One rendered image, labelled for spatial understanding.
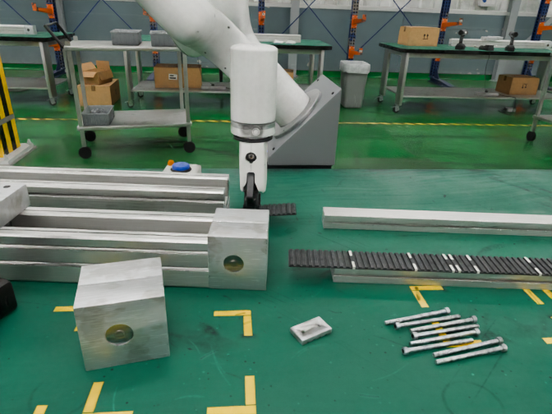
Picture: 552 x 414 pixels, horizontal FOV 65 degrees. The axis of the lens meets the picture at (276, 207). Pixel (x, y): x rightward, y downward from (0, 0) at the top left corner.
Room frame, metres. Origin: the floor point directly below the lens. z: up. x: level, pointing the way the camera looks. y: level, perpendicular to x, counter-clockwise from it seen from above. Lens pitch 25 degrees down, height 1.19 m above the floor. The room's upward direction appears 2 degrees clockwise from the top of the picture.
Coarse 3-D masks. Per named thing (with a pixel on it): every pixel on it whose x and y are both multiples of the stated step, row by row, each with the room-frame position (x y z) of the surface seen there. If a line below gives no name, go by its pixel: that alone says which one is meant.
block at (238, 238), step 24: (216, 216) 0.63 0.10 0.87; (240, 216) 0.63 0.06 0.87; (264, 216) 0.64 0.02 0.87; (216, 240) 0.56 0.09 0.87; (240, 240) 0.56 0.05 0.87; (264, 240) 0.56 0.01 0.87; (216, 264) 0.56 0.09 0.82; (240, 264) 0.56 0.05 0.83; (264, 264) 0.56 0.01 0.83; (240, 288) 0.56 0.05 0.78; (264, 288) 0.56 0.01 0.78
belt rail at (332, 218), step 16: (336, 208) 0.82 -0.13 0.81; (352, 208) 0.82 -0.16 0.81; (336, 224) 0.78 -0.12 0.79; (352, 224) 0.78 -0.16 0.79; (368, 224) 0.78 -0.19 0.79; (384, 224) 0.79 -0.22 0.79; (400, 224) 0.79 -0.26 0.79; (416, 224) 0.79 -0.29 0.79; (432, 224) 0.79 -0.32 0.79; (448, 224) 0.78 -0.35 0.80; (464, 224) 0.78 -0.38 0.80; (480, 224) 0.78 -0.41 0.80; (496, 224) 0.78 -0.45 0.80; (512, 224) 0.78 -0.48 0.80; (528, 224) 0.78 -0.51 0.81; (544, 224) 0.78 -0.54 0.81
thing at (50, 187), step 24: (0, 168) 0.83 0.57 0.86; (24, 168) 0.84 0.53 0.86; (48, 168) 0.84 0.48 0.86; (72, 168) 0.85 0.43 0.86; (48, 192) 0.75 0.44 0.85; (72, 192) 0.75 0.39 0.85; (96, 192) 0.75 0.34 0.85; (120, 192) 0.75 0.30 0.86; (144, 192) 0.75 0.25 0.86; (168, 192) 0.75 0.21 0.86; (192, 192) 0.75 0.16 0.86; (216, 192) 0.75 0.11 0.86
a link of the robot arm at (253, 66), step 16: (240, 48) 0.77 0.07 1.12; (256, 48) 0.76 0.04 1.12; (272, 48) 0.78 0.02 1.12; (240, 64) 0.77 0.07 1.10; (256, 64) 0.76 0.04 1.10; (272, 64) 0.78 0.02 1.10; (240, 80) 0.77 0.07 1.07; (256, 80) 0.76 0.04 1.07; (272, 80) 0.78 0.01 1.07; (240, 96) 0.77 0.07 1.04; (256, 96) 0.76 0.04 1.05; (272, 96) 0.78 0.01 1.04; (240, 112) 0.77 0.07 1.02; (256, 112) 0.76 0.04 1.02; (272, 112) 0.78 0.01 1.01
